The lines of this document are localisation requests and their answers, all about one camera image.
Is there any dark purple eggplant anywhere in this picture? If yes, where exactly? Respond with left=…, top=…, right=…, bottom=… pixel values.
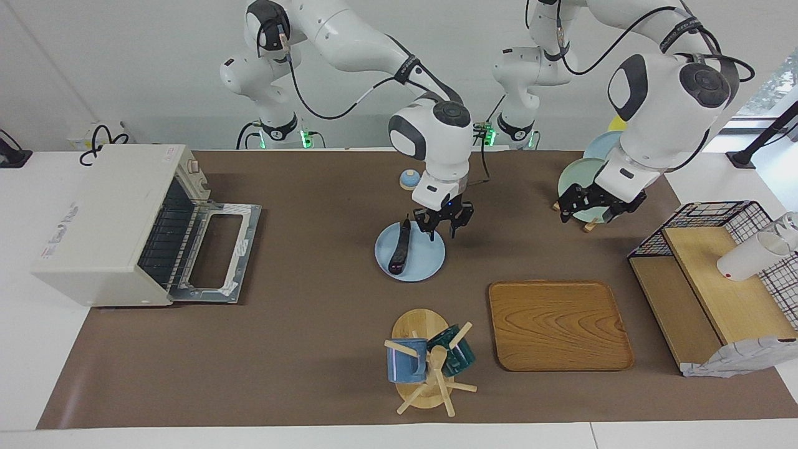
left=388, top=214, right=413, bottom=276

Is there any glass oven door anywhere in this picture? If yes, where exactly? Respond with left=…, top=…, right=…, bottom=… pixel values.
left=168, top=201, right=262, bottom=305

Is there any beige toaster oven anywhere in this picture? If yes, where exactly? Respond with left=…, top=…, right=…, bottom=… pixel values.
left=31, top=143, right=262, bottom=307

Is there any wooden plate rack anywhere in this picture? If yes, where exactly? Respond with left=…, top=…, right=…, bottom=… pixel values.
left=552, top=198, right=599, bottom=233

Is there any pale green plate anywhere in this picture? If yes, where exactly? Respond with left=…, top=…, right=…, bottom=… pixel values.
left=557, top=157, right=627, bottom=224

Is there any light blue racked plate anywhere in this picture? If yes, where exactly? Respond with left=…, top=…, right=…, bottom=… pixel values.
left=583, top=131, right=624, bottom=160

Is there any wooden mug tree stand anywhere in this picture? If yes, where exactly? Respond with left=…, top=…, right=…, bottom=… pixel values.
left=383, top=308, right=478, bottom=417

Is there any rectangular wooden tray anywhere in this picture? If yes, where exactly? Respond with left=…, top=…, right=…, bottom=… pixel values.
left=488, top=280, right=635, bottom=373

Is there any dark green mug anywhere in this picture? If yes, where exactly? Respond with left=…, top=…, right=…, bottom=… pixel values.
left=427, top=324, right=476, bottom=377

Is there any blue mug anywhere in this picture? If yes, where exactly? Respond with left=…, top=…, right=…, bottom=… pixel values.
left=387, top=338, right=430, bottom=384

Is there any wooden shelf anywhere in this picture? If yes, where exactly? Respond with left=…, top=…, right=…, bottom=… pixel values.
left=630, top=226, right=798, bottom=375

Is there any white cup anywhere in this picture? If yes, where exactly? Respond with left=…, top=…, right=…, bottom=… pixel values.
left=716, top=212, right=798, bottom=282

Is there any black angled stand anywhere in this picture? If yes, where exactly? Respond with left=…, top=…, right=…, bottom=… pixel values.
left=725, top=100, right=798, bottom=169

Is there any brown table mat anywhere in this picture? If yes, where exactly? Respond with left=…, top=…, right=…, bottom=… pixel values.
left=36, top=150, right=798, bottom=430

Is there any grey checked cloth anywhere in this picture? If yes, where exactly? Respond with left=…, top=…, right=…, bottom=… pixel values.
left=681, top=256, right=798, bottom=379

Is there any white power strip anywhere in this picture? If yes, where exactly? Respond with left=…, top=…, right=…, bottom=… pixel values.
left=67, top=120, right=130, bottom=150

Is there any black table clamp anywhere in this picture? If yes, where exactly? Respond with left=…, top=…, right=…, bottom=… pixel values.
left=0, top=129, right=33, bottom=169

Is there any black wire basket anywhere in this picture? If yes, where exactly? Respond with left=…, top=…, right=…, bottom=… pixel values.
left=628, top=200, right=798, bottom=331

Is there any black base cable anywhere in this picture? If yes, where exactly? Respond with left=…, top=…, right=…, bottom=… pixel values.
left=474, top=92, right=507, bottom=147

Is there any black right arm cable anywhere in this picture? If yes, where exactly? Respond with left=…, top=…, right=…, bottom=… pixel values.
left=274, top=19, right=493, bottom=186

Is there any black coiled cable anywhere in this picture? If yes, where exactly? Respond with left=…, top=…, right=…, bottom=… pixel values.
left=79, top=125, right=130, bottom=167

